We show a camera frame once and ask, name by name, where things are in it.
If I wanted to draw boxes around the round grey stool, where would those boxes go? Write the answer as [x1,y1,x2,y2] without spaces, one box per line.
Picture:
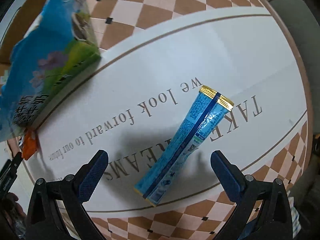
[269,0,319,126]

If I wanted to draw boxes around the orange snack packet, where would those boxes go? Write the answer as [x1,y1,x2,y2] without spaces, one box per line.
[22,129,39,160]

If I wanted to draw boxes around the brown cardboard box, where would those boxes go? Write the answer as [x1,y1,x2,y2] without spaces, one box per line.
[1,0,100,141]

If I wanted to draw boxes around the checkered table mat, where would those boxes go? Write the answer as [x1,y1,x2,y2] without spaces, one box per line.
[7,0,315,240]

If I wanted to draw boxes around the blue gold snack pouch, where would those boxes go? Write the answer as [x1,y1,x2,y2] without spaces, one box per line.
[135,85,234,206]

